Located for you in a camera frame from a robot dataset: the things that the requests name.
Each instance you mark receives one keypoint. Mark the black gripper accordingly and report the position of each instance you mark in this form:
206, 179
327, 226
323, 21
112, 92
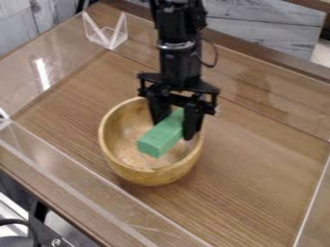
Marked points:
176, 86

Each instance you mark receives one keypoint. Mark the green rectangular block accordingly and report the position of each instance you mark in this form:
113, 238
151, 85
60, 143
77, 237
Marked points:
163, 135

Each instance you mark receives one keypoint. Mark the brown wooden bowl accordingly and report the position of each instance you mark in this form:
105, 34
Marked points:
123, 125

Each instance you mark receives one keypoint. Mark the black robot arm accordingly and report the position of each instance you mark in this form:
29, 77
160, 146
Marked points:
179, 21

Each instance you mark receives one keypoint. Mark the clear acrylic corner bracket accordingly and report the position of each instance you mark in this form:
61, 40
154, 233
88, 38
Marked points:
107, 37

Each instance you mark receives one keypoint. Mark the clear acrylic tray wall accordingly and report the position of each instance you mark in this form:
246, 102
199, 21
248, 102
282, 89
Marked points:
91, 202

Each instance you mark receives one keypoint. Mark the black table leg frame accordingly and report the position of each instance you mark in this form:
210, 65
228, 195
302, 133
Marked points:
23, 228

